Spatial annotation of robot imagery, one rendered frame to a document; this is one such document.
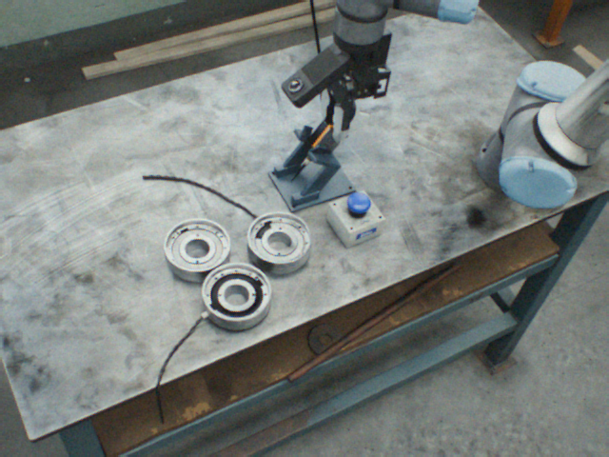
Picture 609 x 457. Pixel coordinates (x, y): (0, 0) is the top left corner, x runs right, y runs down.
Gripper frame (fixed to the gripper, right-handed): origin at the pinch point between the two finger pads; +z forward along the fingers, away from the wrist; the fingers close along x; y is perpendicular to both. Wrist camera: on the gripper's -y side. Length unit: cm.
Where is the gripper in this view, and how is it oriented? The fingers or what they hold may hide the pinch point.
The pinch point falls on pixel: (330, 131)
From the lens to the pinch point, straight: 124.9
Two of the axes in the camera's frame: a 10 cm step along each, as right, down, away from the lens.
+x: -4.4, -7.4, 5.2
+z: -0.8, 6.0, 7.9
